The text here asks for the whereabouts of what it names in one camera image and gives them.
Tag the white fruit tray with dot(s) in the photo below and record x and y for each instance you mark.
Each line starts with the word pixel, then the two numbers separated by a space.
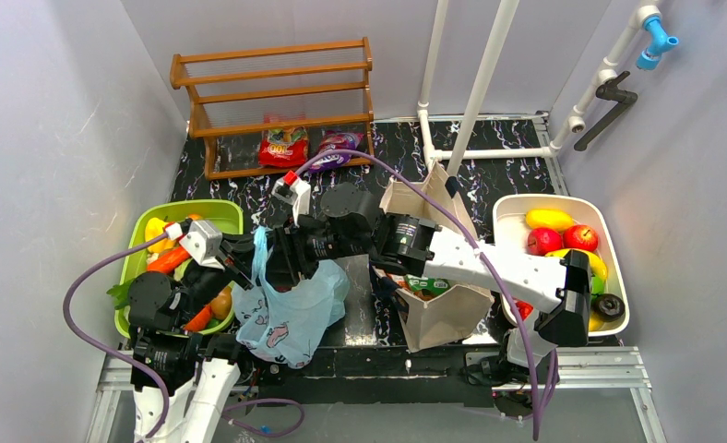
pixel 511 230

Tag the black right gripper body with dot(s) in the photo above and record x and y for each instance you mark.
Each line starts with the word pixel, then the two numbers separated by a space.
pixel 283 257

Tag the orange bell pepper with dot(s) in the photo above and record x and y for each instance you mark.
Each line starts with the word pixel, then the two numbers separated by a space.
pixel 200 321

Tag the white pvc pipe frame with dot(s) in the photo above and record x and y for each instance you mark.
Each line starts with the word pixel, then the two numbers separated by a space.
pixel 600 105

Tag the orange carrot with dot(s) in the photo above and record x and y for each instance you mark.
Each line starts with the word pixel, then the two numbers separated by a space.
pixel 168 261

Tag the yellow mango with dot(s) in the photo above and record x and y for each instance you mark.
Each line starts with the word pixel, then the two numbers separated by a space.
pixel 556 220

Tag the green vegetable basket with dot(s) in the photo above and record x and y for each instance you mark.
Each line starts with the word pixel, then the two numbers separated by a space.
pixel 227 216

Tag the green Fox's candy bag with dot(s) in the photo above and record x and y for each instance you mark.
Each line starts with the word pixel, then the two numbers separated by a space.
pixel 426 288

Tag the brown potato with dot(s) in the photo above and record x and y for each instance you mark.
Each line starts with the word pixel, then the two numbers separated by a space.
pixel 221 305

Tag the red snack bag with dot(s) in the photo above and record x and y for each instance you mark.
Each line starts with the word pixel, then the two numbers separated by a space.
pixel 284 147

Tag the yellow banana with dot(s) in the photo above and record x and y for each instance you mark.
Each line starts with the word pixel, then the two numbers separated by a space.
pixel 596 263

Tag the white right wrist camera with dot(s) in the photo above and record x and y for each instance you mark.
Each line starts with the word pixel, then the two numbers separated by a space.
pixel 293 190

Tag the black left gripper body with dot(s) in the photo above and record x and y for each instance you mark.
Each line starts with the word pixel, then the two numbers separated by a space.
pixel 235 257

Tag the dark mangosteen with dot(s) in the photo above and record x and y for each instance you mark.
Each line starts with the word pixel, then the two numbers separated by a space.
pixel 608 306

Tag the beige canvas tote bag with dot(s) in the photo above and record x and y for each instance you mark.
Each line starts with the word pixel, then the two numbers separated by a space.
pixel 454 314

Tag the green lettuce leaf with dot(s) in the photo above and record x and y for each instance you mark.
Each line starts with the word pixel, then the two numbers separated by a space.
pixel 119 294

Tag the yellow bell pepper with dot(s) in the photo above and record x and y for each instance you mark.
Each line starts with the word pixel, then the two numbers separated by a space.
pixel 154 228

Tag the purple Fox's candy bag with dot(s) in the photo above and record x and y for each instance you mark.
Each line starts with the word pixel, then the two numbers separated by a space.
pixel 333 141

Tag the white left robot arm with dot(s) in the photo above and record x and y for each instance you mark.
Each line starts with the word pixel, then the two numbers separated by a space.
pixel 190 413

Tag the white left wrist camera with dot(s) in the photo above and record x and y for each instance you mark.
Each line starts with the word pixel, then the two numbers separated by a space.
pixel 200 239

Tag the wooden shelf rack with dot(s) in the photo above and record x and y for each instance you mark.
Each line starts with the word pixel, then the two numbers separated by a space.
pixel 248 92

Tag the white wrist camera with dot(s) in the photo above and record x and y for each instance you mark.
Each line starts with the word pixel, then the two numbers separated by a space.
pixel 293 190
pixel 200 239

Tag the red peach apple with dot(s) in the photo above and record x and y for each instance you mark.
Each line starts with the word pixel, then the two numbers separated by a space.
pixel 581 236

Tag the light blue plastic bag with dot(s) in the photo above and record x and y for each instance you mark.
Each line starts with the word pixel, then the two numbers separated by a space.
pixel 287 327

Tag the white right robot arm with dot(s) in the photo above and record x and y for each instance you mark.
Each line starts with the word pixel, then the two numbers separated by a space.
pixel 557 288

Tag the blue pipe valve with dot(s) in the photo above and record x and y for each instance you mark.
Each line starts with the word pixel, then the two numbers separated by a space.
pixel 661 42

